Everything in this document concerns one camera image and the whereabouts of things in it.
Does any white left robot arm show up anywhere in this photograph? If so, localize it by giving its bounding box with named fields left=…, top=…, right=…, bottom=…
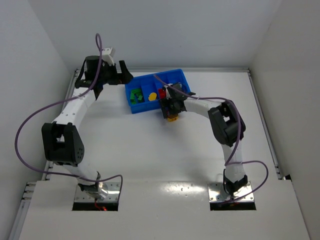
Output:
left=41, top=55, right=133, bottom=201

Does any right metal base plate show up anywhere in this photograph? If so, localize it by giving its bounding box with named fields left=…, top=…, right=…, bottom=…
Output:
left=207, top=181, right=255, bottom=203

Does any red scalloped lego block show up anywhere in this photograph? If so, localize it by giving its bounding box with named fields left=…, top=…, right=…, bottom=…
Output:
left=158, top=88, right=166, bottom=99

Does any green rectangular lego brick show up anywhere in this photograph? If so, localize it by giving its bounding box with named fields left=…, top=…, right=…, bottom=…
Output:
left=130, top=88, right=143, bottom=99

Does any metal base plate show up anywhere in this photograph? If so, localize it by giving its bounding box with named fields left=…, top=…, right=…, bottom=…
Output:
left=207, top=181, right=255, bottom=203
left=74, top=181, right=121, bottom=203

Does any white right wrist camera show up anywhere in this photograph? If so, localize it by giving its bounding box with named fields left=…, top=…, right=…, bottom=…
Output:
left=162, top=84, right=175, bottom=100

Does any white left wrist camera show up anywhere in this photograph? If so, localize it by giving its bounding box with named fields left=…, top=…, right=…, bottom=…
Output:
left=102, top=47, right=115, bottom=66

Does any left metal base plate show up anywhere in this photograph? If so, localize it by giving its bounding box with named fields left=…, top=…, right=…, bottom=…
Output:
left=74, top=181, right=121, bottom=203

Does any yellow rounded lego block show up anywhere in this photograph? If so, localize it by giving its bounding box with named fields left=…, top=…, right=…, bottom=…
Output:
left=148, top=92, right=157, bottom=102

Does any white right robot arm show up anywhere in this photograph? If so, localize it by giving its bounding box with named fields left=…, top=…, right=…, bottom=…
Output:
left=159, top=83, right=248, bottom=196

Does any green half-round lego block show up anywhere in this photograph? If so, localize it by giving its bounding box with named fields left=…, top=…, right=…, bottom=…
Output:
left=130, top=95, right=145, bottom=105

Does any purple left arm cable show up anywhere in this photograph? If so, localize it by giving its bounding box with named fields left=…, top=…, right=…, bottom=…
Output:
left=14, top=33, right=124, bottom=198

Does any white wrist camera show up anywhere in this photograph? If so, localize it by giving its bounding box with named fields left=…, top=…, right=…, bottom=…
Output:
left=102, top=47, right=115, bottom=66
left=162, top=84, right=175, bottom=100

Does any yellow striped lego block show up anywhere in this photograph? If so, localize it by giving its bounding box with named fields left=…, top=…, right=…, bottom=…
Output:
left=167, top=114, right=179, bottom=123

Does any blue divided plastic bin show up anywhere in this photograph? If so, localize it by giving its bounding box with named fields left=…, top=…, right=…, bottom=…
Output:
left=125, top=69, right=191, bottom=114

